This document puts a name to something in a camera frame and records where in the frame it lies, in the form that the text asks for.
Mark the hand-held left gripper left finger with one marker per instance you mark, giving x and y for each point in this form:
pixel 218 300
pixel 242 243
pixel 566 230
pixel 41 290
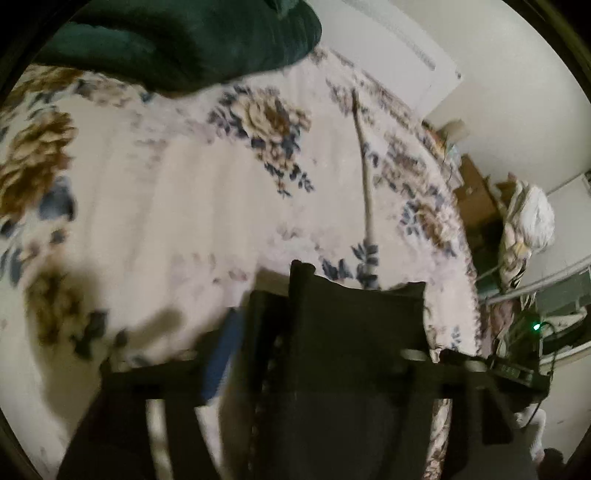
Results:
pixel 221 360

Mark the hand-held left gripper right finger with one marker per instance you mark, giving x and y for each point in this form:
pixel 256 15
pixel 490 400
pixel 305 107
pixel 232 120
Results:
pixel 461 383

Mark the black striped sweater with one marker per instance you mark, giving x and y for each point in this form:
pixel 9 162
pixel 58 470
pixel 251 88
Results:
pixel 351 346

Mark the pile of clothes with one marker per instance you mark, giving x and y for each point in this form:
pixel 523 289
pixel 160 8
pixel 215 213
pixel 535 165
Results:
pixel 528 226

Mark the bed with floral sheet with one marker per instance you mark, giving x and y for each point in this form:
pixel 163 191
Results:
pixel 184 207

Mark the white wardrobe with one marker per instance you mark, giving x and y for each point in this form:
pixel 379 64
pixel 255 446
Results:
pixel 572 207

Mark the large cardboard box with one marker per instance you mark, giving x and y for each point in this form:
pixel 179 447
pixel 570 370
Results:
pixel 478 198

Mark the beige table lamp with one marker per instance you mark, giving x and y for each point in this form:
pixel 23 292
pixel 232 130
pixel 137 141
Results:
pixel 455 130

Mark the dark green blanket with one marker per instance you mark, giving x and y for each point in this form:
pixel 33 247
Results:
pixel 184 41

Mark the white headboard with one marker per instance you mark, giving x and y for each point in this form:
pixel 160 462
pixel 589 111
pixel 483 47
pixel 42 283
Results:
pixel 406 50

